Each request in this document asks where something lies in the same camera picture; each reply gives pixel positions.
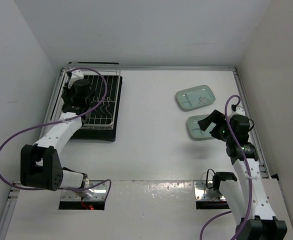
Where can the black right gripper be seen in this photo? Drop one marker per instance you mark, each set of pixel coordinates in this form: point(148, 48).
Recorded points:
point(215, 117)

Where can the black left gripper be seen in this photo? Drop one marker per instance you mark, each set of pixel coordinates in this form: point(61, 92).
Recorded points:
point(67, 89)

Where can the light green plate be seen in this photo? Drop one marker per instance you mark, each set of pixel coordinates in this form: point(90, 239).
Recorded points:
point(195, 97)
point(194, 130)

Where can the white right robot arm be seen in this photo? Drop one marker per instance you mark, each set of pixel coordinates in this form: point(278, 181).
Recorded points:
point(243, 189)

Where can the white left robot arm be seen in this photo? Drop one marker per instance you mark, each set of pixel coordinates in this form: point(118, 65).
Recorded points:
point(40, 165)

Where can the black drain tray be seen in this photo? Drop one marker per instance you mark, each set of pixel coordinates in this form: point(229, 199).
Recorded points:
point(102, 123)

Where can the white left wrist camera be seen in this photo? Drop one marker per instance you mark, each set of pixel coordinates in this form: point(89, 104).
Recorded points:
point(74, 76)

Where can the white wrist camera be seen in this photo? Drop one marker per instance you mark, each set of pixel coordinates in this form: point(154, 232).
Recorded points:
point(239, 108)
point(74, 76)

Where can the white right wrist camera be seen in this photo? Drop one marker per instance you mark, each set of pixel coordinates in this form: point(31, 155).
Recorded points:
point(239, 108)

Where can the white wire dish rack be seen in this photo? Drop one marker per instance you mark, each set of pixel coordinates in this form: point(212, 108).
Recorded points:
point(105, 84)

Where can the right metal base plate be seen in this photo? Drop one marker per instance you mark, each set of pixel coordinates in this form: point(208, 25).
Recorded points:
point(204, 194)

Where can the metal base plate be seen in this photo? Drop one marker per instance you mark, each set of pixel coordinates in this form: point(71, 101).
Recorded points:
point(97, 193)
point(204, 194)

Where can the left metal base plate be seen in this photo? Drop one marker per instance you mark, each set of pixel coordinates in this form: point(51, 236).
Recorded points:
point(97, 193)

